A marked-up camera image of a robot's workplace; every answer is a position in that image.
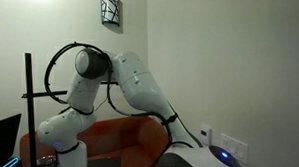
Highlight orange patterned sofa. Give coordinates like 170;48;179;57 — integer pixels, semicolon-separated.
19;110;171;167

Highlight black monitor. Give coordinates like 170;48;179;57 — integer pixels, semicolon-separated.
0;112;22;167

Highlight blue LED strip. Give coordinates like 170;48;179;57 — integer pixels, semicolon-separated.
0;156;21;167

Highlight patterned wall sconce lamp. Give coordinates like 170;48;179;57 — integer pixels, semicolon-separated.
99;0;121;26

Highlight black camera stand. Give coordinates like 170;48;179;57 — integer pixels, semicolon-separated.
19;52;119;167

